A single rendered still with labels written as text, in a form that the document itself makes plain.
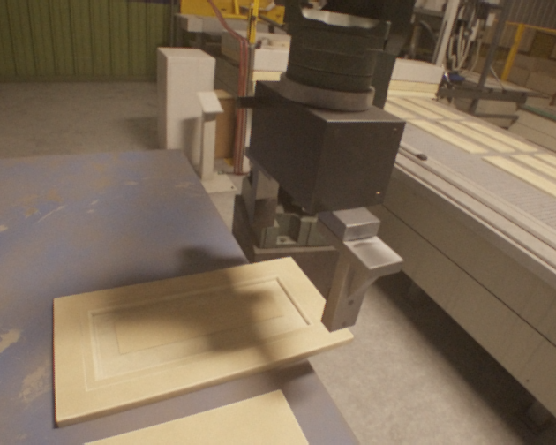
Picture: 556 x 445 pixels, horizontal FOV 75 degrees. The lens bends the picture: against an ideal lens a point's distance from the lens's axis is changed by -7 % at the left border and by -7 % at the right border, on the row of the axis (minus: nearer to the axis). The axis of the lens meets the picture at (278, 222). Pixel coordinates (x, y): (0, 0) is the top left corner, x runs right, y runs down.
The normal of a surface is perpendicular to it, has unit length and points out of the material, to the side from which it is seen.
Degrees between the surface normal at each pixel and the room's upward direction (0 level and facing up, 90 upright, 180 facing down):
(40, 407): 0
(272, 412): 0
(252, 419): 0
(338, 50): 90
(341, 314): 90
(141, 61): 90
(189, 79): 90
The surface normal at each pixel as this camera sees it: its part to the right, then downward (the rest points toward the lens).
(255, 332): 0.22, -0.72
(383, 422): 0.13, -0.85
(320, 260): 0.26, 0.52
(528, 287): -0.90, 0.11
